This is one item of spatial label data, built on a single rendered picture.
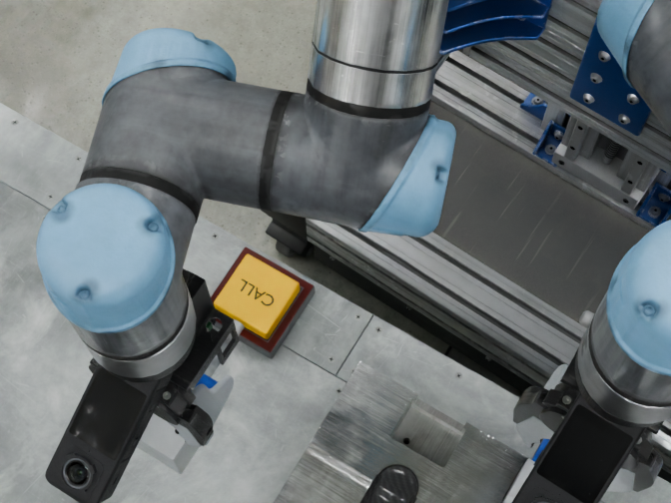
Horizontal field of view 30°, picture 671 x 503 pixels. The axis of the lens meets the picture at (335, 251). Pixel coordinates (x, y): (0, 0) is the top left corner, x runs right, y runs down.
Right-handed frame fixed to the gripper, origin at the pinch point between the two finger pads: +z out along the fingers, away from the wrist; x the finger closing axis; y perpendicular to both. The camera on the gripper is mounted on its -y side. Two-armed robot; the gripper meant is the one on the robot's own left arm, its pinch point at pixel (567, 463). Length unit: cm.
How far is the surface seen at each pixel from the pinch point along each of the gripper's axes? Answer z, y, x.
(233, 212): 101, 37, 64
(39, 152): 21, 7, 60
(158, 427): 5.2, -12.9, 29.3
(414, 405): 13.6, 1.4, 13.2
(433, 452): 14.6, -1.2, 9.8
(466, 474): 11.9, -2.0, 6.4
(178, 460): 6.7, -14.2, 26.8
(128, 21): 101, 58, 100
